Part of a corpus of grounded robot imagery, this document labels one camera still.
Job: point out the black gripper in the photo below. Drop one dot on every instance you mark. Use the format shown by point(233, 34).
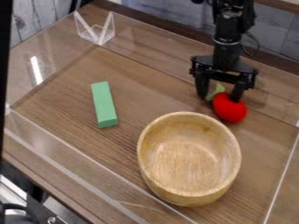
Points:
point(205, 72)

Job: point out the red plush fruit green leaf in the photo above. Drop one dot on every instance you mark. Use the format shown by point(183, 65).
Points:
point(230, 111)

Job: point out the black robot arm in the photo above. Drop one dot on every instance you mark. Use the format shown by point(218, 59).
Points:
point(234, 17)

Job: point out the wooden bowl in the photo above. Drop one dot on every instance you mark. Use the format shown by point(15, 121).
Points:
point(190, 158)

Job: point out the green rectangular block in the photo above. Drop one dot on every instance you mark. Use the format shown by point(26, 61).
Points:
point(104, 105)

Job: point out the black metal stand base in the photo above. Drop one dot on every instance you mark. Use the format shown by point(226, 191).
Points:
point(22, 207)

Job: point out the clear acrylic tray wall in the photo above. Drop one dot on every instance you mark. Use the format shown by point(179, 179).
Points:
point(87, 164)

